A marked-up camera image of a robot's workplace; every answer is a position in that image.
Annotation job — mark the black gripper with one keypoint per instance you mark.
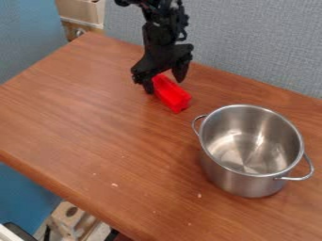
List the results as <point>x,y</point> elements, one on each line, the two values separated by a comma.
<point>164,55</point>

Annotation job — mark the red plastic block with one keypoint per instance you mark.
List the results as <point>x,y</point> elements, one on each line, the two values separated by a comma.
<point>172,94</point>

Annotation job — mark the stainless steel pot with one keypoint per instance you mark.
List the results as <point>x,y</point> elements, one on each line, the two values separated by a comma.
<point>252,148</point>

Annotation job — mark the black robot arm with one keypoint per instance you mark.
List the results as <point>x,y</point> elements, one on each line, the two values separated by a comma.
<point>165,13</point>

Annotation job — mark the black and white object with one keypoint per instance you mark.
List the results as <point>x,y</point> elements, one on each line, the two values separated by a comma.
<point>13,233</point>

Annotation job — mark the wooden post with bolt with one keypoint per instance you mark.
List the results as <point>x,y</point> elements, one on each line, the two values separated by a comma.
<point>82,16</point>

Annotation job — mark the wooden frame under table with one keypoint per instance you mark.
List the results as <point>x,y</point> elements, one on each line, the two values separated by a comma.
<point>71,224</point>

